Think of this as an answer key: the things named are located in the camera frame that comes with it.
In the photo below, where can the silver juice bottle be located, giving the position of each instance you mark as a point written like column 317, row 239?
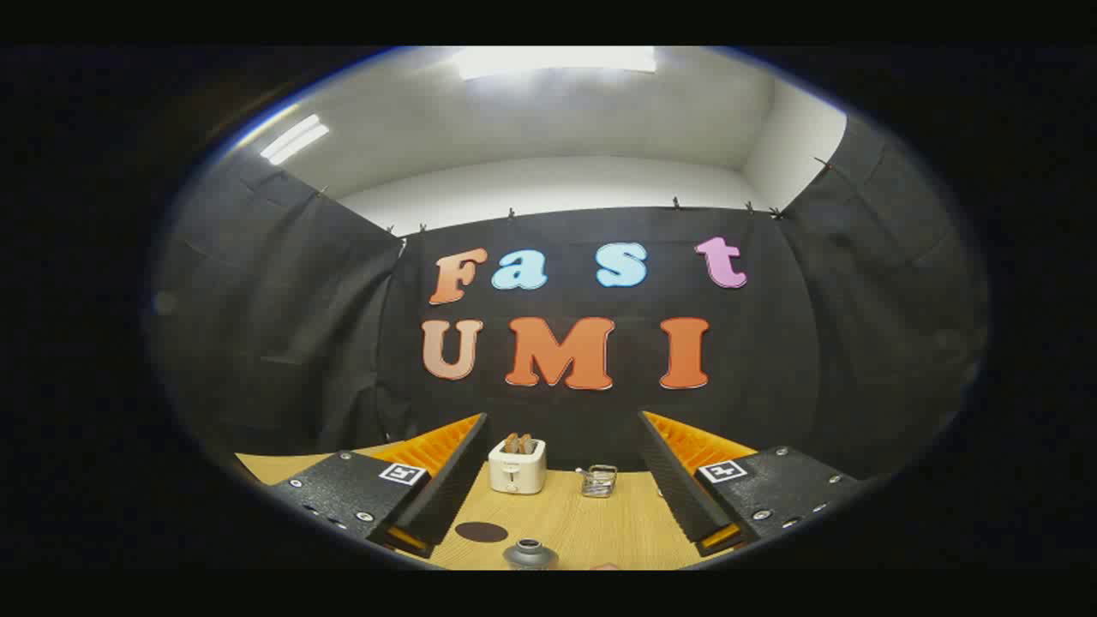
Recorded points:
column 530, row 557

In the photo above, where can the double strip ceiling light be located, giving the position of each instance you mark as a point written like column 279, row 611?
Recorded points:
column 294, row 140

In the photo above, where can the clear utensil holder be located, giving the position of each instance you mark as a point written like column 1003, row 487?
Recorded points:
column 600, row 483

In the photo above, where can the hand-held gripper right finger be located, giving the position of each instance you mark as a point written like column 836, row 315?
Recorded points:
column 673, row 480

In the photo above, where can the wooden table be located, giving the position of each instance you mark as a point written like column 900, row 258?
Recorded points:
column 591, row 523

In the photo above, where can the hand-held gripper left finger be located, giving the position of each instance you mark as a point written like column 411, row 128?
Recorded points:
column 454, row 480

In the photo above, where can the white toaster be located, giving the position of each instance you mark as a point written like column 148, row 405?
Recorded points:
column 517, row 476

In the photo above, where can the dark brown round coaster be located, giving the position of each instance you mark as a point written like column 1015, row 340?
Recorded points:
column 481, row 532

